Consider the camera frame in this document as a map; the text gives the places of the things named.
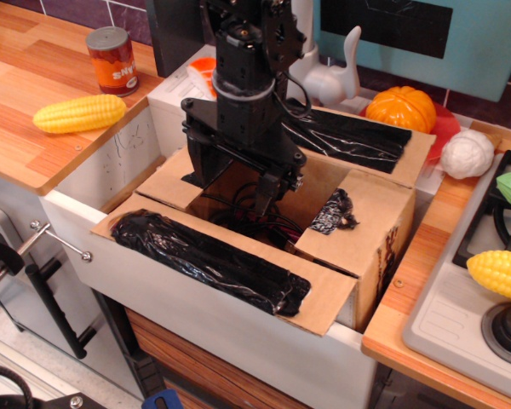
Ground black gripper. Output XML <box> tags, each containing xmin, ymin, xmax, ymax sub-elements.
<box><xmin>181</xmin><ymin>87</ymin><xmax>307</xmax><ymax>216</ymax></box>

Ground cardboard box with black tape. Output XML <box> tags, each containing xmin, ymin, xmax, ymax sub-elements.
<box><xmin>93</xmin><ymin>110</ymin><xmax>435</xmax><ymax>336</ymax></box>

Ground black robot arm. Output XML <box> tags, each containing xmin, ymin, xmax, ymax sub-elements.
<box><xmin>181</xmin><ymin>1</ymin><xmax>307</xmax><ymax>216</ymax></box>

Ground salmon sushi toy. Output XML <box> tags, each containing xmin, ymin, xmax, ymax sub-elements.
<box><xmin>187</xmin><ymin>57</ymin><xmax>216</xmax><ymax>101</ymax></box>

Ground white toy faucet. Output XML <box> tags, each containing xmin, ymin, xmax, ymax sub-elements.
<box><xmin>289</xmin><ymin>0</ymin><xmax>362</xmax><ymax>107</ymax></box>

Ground yellow toy corn left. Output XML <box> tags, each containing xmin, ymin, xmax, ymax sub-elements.
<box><xmin>32</xmin><ymin>95</ymin><xmax>127</xmax><ymax>134</ymax></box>

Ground yellow toy corn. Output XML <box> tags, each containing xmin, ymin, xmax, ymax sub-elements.
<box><xmin>467</xmin><ymin>251</ymin><xmax>511</xmax><ymax>299</ymax></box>
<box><xmin>32</xmin><ymin>95</ymin><xmax>127</xmax><ymax>134</ymax></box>

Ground white toy kitchen sink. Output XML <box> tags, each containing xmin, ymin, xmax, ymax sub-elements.
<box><xmin>42</xmin><ymin>66</ymin><xmax>435</xmax><ymax>408</ymax></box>

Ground red toy soup can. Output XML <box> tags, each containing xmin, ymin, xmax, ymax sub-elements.
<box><xmin>85</xmin><ymin>26</ymin><xmax>140</xmax><ymax>97</ymax></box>

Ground orange toy pumpkin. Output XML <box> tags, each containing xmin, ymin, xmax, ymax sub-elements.
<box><xmin>365</xmin><ymin>86</ymin><xmax>437</xmax><ymax>134</ymax></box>

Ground silver towel bar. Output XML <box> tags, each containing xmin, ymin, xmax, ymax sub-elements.
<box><xmin>0</xmin><ymin>220</ymin><xmax>93</xmax><ymax>282</ymax></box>

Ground red toy plate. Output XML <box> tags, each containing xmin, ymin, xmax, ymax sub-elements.
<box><xmin>361</xmin><ymin>106</ymin><xmax>461</xmax><ymax>161</ymax></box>

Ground white toy garlic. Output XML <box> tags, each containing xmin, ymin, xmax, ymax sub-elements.
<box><xmin>440</xmin><ymin>130</ymin><xmax>495</xmax><ymax>180</ymax></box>

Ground toy stove top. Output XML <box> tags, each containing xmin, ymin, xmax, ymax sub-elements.
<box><xmin>403</xmin><ymin>151</ymin><xmax>511</xmax><ymax>398</ymax></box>

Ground teal toy microwave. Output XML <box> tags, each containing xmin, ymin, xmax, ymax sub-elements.
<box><xmin>313</xmin><ymin>1</ymin><xmax>511</xmax><ymax>101</ymax></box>

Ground yellow toy corn right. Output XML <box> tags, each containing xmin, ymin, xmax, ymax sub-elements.
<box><xmin>467</xmin><ymin>251</ymin><xmax>511</xmax><ymax>299</ymax></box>

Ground black stove knob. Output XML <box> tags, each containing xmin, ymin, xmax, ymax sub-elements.
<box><xmin>481</xmin><ymin>302</ymin><xmax>511</xmax><ymax>364</ymax></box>

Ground black cables inside box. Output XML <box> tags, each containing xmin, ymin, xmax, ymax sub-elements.
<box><xmin>202</xmin><ymin>182</ymin><xmax>306</xmax><ymax>255</ymax></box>

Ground black oven door handle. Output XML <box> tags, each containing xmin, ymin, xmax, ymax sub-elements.
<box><xmin>25</xmin><ymin>257</ymin><xmax>97</xmax><ymax>360</ymax></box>

